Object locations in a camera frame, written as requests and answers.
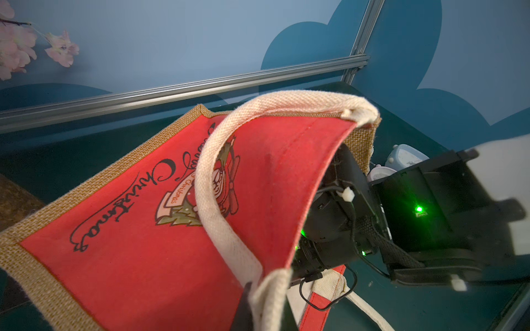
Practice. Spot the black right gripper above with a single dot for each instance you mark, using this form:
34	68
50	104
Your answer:
343	220

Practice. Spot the light blue square alarm clock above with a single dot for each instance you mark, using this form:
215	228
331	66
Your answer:
404	156

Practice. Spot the beige red canvas tote bag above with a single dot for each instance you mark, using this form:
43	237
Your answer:
195	229

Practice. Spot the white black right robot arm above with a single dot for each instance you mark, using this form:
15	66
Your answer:
439	222

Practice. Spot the pink cherry blossom tree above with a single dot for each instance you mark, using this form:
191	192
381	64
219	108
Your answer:
18	41

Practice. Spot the aluminium right corner post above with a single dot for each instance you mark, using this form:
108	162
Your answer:
369	20

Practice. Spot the aluminium back frame rail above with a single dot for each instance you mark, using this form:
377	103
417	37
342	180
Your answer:
57	113

